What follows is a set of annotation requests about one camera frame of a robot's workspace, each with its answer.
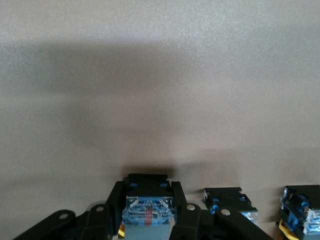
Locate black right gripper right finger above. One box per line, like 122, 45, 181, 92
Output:
169, 181, 202, 240

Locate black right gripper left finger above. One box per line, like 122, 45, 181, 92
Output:
82, 180, 127, 240

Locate blue black switch block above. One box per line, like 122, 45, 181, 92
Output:
118, 173, 177, 240

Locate red-capped push button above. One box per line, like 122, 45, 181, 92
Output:
201, 186, 259, 226

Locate yellow-capped push button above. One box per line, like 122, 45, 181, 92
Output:
276, 184, 320, 240

